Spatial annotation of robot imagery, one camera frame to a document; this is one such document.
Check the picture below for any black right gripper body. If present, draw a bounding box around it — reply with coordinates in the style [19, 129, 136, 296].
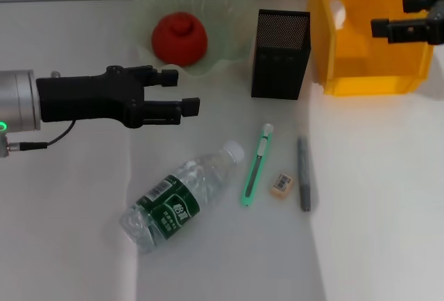
[429, 8, 444, 46]

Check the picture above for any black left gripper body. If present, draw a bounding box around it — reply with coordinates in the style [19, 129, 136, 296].
[35, 65, 146, 130]

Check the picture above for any red knitted toy orange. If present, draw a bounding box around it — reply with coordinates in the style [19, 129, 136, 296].
[151, 11, 210, 67]

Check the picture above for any green utility knife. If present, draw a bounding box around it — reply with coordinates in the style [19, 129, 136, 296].
[239, 123, 275, 209]

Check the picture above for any clear water bottle green label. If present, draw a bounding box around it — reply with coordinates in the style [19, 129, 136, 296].
[119, 140, 246, 256]

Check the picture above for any beige eraser with barcode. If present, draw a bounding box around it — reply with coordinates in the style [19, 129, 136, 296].
[269, 172, 295, 198]

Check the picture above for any grey marker pen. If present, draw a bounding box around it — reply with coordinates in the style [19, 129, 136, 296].
[296, 135, 311, 212]

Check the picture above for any green glass fruit plate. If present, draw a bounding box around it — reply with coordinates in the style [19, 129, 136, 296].
[128, 0, 257, 78]

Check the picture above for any black mesh pen holder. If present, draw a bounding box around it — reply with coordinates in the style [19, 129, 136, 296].
[250, 8, 311, 101]

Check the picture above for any yellow plastic bin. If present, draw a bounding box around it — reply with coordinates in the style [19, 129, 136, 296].
[307, 0, 438, 98]

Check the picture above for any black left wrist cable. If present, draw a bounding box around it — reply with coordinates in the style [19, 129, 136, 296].
[19, 120, 76, 151]

